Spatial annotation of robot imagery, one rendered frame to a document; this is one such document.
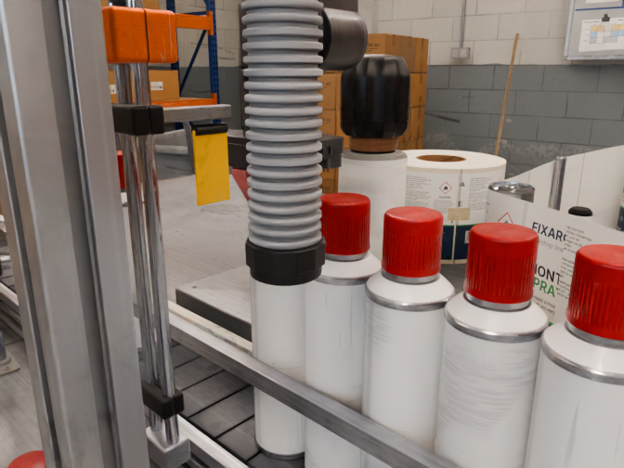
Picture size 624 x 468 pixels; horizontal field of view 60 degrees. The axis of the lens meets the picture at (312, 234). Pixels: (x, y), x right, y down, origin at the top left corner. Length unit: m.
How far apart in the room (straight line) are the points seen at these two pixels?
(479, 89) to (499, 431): 4.77
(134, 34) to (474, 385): 0.26
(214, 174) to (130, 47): 0.12
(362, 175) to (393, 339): 0.36
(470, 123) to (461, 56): 0.57
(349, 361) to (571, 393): 0.14
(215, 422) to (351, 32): 0.35
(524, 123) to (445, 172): 4.11
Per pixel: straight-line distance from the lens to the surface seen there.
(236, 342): 0.53
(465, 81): 5.07
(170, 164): 2.86
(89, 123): 0.29
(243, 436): 0.47
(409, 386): 0.32
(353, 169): 0.64
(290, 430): 0.42
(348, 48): 0.51
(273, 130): 0.21
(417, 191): 0.82
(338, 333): 0.34
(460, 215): 0.83
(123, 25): 0.33
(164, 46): 0.35
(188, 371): 0.56
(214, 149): 0.41
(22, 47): 0.27
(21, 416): 0.64
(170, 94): 5.00
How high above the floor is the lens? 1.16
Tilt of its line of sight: 17 degrees down
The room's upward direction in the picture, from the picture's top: straight up
